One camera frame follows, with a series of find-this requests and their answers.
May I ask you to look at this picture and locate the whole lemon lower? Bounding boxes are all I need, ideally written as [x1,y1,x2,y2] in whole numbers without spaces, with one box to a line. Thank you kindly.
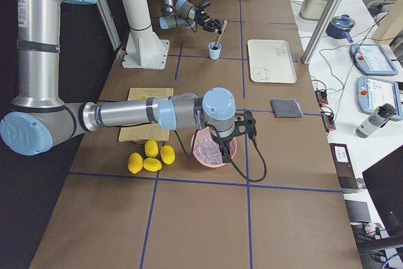
[160,145,176,165]

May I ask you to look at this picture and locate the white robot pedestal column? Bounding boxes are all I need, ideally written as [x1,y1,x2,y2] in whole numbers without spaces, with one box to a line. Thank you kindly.
[122,0,169,70]

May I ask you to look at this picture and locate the pink ice bowl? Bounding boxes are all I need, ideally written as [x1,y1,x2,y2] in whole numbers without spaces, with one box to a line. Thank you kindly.
[193,127,225,168]

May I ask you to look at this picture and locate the light blue paper cup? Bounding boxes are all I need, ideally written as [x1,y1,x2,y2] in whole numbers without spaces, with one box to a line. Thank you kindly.
[208,42,222,60]

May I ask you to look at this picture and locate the blue pot with lid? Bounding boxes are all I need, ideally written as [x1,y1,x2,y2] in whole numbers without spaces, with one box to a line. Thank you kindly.
[326,14,356,43]

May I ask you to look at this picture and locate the stainless steel muddler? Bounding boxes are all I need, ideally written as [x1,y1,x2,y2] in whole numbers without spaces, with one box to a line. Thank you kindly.
[213,20,227,50]

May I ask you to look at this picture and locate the white bear tray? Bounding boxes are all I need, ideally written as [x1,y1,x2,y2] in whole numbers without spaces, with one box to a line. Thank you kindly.
[247,39,297,84]

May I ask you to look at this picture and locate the black device box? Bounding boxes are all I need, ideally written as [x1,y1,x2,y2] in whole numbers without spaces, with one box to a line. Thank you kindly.
[329,143,358,190]

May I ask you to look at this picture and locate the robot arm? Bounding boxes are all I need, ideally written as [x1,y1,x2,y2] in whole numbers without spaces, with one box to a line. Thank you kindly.
[59,0,243,103]
[159,0,225,34]

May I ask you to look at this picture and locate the grey folded cloth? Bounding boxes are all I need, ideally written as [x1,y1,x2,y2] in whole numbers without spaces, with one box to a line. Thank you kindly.
[271,98,303,118]

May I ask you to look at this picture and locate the whole lemon left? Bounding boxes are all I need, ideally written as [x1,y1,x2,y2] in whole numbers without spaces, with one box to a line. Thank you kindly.
[127,152,144,174]

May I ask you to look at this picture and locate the grey aluminium post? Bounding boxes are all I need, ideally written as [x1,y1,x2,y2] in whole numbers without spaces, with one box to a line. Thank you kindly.
[301,0,342,64]

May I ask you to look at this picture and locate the silver toaster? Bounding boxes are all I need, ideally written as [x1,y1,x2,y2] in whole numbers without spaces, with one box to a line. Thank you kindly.
[300,0,328,21]

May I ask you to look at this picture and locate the grey water bottle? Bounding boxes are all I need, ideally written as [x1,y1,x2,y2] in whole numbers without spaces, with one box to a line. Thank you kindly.
[355,103,396,138]

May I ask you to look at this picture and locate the teach pendant near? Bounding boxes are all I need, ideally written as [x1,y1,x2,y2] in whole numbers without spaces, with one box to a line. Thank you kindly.
[356,76,402,120]

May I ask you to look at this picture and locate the bamboo cutting board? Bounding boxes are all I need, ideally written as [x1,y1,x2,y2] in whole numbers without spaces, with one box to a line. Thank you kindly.
[118,88,174,143]

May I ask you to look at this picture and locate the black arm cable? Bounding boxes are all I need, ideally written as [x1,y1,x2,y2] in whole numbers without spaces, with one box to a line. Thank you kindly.
[174,125,268,183]

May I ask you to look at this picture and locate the teach pendant far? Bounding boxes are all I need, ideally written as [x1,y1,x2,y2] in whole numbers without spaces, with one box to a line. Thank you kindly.
[349,43,399,76]

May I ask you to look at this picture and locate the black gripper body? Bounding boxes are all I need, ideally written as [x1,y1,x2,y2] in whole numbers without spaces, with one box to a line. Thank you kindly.
[195,0,214,30]
[210,110,257,144]

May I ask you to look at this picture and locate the teach pendant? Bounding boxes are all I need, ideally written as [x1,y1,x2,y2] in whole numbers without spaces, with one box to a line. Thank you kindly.
[356,76,402,120]
[349,43,399,76]

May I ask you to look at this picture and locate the whole lemon back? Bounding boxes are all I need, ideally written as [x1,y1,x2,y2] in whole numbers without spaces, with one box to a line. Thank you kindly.
[144,140,159,158]

